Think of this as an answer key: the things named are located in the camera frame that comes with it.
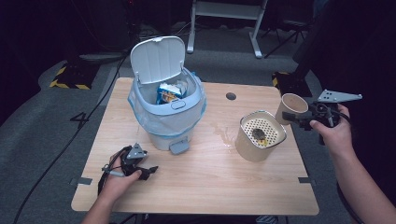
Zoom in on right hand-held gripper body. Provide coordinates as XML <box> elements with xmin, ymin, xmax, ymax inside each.
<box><xmin>307</xmin><ymin>89</ymin><xmax>363</xmax><ymax>127</ymax></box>

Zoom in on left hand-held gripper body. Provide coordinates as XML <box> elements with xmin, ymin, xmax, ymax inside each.
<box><xmin>120</xmin><ymin>142</ymin><xmax>148</xmax><ymax>176</ymax></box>

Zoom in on brown paper cup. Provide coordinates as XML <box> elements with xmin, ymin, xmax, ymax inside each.
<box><xmin>275</xmin><ymin>92</ymin><xmax>309</xmax><ymax>126</ymax></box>

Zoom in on food scraps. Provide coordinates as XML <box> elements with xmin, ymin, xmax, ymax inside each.
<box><xmin>250</xmin><ymin>127</ymin><xmax>270</xmax><ymax>147</ymax></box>

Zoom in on beige container with perforated strainer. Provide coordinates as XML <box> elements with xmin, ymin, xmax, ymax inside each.
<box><xmin>234</xmin><ymin>109</ymin><xmax>288</xmax><ymax>162</ymax></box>

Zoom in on red blue snack box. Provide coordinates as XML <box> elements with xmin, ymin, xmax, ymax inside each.
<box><xmin>155</xmin><ymin>80</ymin><xmax>189</xmax><ymax>105</ymax></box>

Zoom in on white blue pedal trash can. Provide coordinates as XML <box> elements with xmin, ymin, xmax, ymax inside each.
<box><xmin>127</xmin><ymin>35</ymin><xmax>208</xmax><ymax>156</ymax></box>

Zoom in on person's right hand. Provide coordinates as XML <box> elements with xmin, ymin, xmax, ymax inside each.
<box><xmin>309</xmin><ymin>104</ymin><xmax>354</xmax><ymax>158</ymax></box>

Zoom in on person's left hand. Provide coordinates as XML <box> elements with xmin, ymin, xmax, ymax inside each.
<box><xmin>101</xmin><ymin>154</ymin><xmax>143</xmax><ymax>202</ymax></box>

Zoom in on yellow black striped stand base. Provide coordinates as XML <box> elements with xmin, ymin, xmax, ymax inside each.
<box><xmin>49</xmin><ymin>62</ymin><xmax>95</xmax><ymax>91</ymax></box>
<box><xmin>271</xmin><ymin>71</ymin><xmax>313</xmax><ymax>98</ymax></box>

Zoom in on translucent blue bin liner bag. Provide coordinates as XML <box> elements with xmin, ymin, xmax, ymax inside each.
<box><xmin>127</xmin><ymin>72</ymin><xmax>208</xmax><ymax>140</ymax></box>

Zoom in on black tripod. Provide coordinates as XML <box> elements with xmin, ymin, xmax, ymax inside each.
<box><xmin>261</xmin><ymin>19</ymin><xmax>313</xmax><ymax>60</ymax></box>

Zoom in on person's striped clothing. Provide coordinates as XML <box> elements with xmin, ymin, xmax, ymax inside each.
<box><xmin>255</xmin><ymin>215</ymin><xmax>280</xmax><ymax>224</ymax></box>

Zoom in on long black floor cable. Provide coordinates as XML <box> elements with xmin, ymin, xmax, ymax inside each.
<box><xmin>12</xmin><ymin>46</ymin><xmax>138</xmax><ymax>224</ymax></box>

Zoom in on bundle of floor cables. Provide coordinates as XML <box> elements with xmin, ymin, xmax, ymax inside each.
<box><xmin>136</xmin><ymin>21</ymin><xmax>191</xmax><ymax>48</ymax></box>

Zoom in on white metal stand frame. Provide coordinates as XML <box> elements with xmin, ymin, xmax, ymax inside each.
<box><xmin>186</xmin><ymin>0</ymin><xmax>269</xmax><ymax>60</ymax></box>

